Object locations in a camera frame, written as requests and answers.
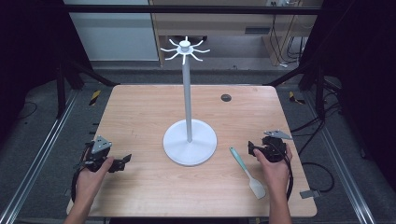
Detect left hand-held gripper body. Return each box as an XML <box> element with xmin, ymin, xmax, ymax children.
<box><xmin>81</xmin><ymin>135</ymin><xmax>117</xmax><ymax>174</ymax></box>

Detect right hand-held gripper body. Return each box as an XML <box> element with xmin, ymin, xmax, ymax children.
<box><xmin>257</xmin><ymin>129</ymin><xmax>294</xmax><ymax>163</ymax></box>

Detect teal handled white spatula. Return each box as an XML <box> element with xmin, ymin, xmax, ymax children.
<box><xmin>229</xmin><ymin>147</ymin><xmax>267</xmax><ymax>201</ymax></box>

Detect white hook stand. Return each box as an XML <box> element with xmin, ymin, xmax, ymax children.
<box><xmin>160</xmin><ymin>35</ymin><xmax>219</xmax><ymax>167</ymax></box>

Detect person's right hand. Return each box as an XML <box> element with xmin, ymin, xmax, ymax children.
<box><xmin>253</xmin><ymin>144</ymin><xmax>294</xmax><ymax>201</ymax></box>

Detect person's left hand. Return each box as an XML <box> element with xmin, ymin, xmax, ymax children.
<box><xmin>76</xmin><ymin>156</ymin><xmax>116</xmax><ymax>203</ymax></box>

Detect yellow black striped tape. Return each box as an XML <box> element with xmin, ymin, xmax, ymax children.
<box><xmin>288</xmin><ymin>91</ymin><xmax>306</xmax><ymax>105</ymax></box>
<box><xmin>89</xmin><ymin>90</ymin><xmax>103</xmax><ymax>106</ymax></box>

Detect black metal stand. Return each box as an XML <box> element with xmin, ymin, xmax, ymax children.
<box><xmin>54</xmin><ymin>54</ymin><xmax>120</xmax><ymax>119</ymax></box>
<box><xmin>263</xmin><ymin>57</ymin><xmax>329</xmax><ymax>120</ymax></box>

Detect white cabinet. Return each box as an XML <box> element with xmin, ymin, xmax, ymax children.
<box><xmin>63</xmin><ymin>0</ymin><xmax>160</xmax><ymax>63</ymax></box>

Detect black curtain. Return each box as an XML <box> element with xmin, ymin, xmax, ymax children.
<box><xmin>0</xmin><ymin>0</ymin><xmax>93</xmax><ymax>144</ymax></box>
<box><xmin>298</xmin><ymin>0</ymin><xmax>396</xmax><ymax>191</ymax></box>

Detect wooden background desk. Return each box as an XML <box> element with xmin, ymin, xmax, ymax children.
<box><xmin>148</xmin><ymin>0</ymin><xmax>323</xmax><ymax>67</ymax></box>

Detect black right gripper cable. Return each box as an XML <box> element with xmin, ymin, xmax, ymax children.
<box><xmin>281</xmin><ymin>154</ymin><xmax>295</xmax><ymax>202</ymax></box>

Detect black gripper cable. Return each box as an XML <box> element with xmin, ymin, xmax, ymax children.
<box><xmin>281</xmin><ymin>154</ymin><xmax>295</xmax><ymax>202</ymax></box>
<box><xmin>70</xmin><ymin>167</ymin><xmax>87</xmax><ymax>203</ymax></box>

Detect black floor cable bundle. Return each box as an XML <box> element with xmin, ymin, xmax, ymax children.
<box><xmin>290</xmin><ymin>77</ymin><xmax>344</xmax><ymax>157</ymax></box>

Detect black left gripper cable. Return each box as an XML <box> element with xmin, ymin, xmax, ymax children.
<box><xmin>70</xmin><ymin>167</ymin><xmax>87</xmax><ymax>203</ymax></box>

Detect grey metal bracket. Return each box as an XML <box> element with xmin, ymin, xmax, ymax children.
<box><xmin>299</xmin><ymin>189</ymin><xmax>322</xmax><ymax>200</ymax></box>

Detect black looped floor cable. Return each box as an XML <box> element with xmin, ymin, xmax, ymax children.
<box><xmin>300</xmin><ymin>161</ymin><xmax>336</xmax><ymax>193</ymax></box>

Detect aluminium floor rail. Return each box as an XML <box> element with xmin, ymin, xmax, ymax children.
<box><xmin>302</xmin><ymin>91</ymin><xmax>377</xmax><ymax>224</ymax></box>
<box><xmin>0</xmin><ymin>89</ymin><xmax>79</xmax><ymax>224</ymax></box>

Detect black hanging desk cables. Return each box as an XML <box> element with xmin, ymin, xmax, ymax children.
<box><xmin>268</xmin><ymin>13</ymin><xmax>309</xmax><ymax>68</ymax></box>

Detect black frame crossbar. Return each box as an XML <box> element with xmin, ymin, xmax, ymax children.
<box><xmin>61</xmin><ymin>4</ymin><xmax>323</xmax><ymax>16</ymax></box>

